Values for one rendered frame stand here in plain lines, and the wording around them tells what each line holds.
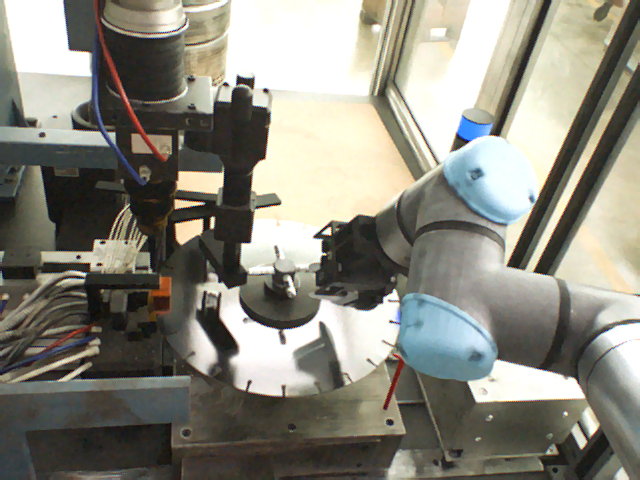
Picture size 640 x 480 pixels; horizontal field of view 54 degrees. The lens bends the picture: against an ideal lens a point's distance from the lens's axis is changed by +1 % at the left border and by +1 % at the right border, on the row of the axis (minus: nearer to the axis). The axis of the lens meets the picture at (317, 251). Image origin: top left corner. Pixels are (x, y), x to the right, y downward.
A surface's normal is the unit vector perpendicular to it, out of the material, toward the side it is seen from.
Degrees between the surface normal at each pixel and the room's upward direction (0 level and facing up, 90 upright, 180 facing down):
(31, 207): 0
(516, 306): 38
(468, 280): 24
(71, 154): 90
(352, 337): 0
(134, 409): 90
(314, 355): 0
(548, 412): 90
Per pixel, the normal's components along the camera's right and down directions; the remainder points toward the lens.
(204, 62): 0.72, 0.52
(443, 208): -0.54, -0.48
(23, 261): 0.14, -0.76
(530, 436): 0.15, 0.65
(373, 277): 0.41, -0.33
